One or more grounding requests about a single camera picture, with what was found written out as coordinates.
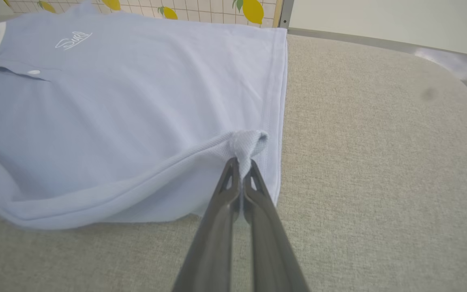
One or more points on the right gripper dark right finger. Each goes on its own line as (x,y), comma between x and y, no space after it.
(270,251)

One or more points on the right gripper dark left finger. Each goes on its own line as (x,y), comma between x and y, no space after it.
(213,243)

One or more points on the light blue polo shirt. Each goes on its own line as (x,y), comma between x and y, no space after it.
(136,101)

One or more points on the lemon print grid partition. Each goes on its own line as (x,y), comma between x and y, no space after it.
(209,10)

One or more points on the crumpled white cloth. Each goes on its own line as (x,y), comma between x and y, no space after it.
(452,63)

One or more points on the grey metal stand post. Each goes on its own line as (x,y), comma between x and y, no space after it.
(286,12)

